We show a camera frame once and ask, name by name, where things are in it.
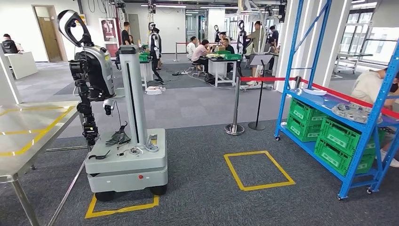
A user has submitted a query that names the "white curved plastic part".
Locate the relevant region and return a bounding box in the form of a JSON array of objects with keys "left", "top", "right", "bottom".
[{"left": 302, "top": 88, "right": 327, "bottom": 97}]

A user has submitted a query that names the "blue steel shelf rack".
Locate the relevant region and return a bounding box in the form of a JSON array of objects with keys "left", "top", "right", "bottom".
[{"left": 274, "top": 0, "right": 399, "bottom": 200}]

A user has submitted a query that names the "steel workbench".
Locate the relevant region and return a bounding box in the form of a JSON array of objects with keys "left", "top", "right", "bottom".
[{"left": 0, "top": 100, "right": 91, "bottom": 226}]

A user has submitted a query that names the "white bag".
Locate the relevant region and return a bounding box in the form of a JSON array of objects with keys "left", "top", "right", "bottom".
[{"left": 145, "top": 86, "right": 167, "bottom": 96}]

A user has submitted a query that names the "white table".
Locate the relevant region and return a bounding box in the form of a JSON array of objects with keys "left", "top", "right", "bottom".
[{"left": 208, "top": 57, "right": 238, "bottom": 87}]

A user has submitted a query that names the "small silver device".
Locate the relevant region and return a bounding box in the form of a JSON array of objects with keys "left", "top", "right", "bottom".
[{"left": 144, "top": 134, "right": 160, "bottom": 153}]

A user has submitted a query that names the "black sign stand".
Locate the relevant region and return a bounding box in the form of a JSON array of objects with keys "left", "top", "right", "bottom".
[{"left": 247, "top": 54, "right": 275, "bottom": 131}]

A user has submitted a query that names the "red barrier belt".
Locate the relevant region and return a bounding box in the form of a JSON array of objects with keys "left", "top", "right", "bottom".
[
  {"left": 240, "top": 76, "right": 297, "bottom": 83},
  {"left": 301, "top": 79, "right": 399, "bottom": 120}
]

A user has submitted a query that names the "white black humanoid robot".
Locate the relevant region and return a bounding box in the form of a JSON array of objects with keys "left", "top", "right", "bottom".
[
  {"left": 148, "top": 22, "right": 165, "bottom": 85},
  {"left": 236, "top": 20, "right": 249, "bottom": 56}
]

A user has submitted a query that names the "grey wheeled mobile robot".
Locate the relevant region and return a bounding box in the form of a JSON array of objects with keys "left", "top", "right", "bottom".
[{"left": 57, "top": 9, "right": 169, "bottom": 202}]

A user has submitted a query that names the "yellow floor tape marking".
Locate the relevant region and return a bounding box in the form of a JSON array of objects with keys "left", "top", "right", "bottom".
[{"left": 223, "top": 150, "right": 296, "bottom": 192}]

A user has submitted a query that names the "black curved tool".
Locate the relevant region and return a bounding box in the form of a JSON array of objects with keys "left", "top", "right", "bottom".
[{"left": 88, "top": 149, "right": 112, "bottom": 161}]

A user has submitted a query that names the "red poster banner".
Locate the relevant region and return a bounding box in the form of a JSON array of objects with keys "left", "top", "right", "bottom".
[{"left": 99, "top": 18, "right": 120, "bottom": 58}]

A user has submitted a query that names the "round grey metal casting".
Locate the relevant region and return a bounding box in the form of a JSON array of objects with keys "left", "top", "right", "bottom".
[{"left": 331, "top": 103, "right": 383, "bottom": 124}]

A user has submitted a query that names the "wooden door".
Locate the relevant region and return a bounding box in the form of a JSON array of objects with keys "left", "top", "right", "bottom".
[{"left": 32, "top": 5, "right": 68, "bottom": 62}]

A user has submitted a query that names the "white counter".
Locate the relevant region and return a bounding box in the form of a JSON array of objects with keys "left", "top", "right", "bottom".
[{"left": 4, "top": 51, "right": 39, "bottom": 80}]

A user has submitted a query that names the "silver stanchion post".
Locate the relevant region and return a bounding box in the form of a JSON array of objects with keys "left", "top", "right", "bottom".
[{"left": 224, "top": 67, "right": 246, "bottom": 136}]

